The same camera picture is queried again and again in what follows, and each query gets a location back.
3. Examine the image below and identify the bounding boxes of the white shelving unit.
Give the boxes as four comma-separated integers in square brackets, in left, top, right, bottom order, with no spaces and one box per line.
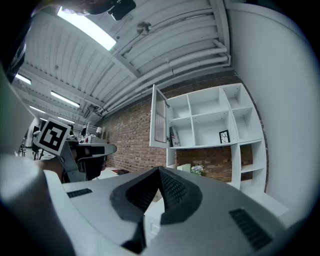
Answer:
[165,83,267,194]

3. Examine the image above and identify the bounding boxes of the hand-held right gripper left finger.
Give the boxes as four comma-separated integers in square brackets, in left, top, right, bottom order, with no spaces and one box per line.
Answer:
[61,166,160,255]

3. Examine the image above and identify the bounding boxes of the person's left forearm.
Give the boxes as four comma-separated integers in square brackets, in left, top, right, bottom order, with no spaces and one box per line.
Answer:
[34,157,65,181]

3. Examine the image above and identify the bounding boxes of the person's head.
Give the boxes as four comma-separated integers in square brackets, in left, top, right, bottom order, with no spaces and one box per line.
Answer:
[61,0,114,16]

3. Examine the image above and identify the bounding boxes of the pale flower bouquet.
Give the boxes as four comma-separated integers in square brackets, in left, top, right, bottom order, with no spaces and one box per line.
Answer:
[190,163,207,177]

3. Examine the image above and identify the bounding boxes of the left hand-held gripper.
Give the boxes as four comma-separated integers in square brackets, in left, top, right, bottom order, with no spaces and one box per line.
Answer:
[33,117,118,184]

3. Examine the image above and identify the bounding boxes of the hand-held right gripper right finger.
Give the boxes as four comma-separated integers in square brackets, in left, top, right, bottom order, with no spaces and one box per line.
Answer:
[146,166,289,256]

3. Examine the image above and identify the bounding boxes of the round ceiling detector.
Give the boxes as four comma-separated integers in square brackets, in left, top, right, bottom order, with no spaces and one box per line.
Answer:
[136,21,153,36]

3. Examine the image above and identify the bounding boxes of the person's black shirt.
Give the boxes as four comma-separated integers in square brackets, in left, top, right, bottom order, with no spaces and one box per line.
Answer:
[4,24,34,84]

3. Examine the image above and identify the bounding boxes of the white glass cabinet door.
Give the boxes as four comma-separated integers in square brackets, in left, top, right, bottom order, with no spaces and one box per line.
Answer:
[149,84,168,149]

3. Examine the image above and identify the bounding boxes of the flag print book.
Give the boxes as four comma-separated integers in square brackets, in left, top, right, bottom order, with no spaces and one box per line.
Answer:
[169,126,181,148]

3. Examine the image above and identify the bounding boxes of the bundle of white ceiling pipes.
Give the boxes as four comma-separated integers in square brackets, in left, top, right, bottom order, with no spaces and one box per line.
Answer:
[99,38,231,116]

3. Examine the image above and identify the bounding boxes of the black framed branch picture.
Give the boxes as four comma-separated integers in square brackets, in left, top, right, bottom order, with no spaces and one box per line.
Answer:
[218,129,231,145]

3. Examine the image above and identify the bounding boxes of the black head-mounted camera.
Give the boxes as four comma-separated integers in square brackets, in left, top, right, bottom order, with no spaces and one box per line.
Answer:
[107,0,137,21]

